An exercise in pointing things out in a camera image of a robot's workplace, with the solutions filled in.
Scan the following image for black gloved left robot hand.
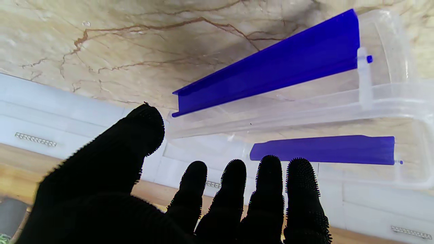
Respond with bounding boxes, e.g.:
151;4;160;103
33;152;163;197
15;103;333;244

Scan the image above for clear plastic crate blue latches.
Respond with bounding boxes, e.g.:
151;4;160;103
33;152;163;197
166;8;434;190

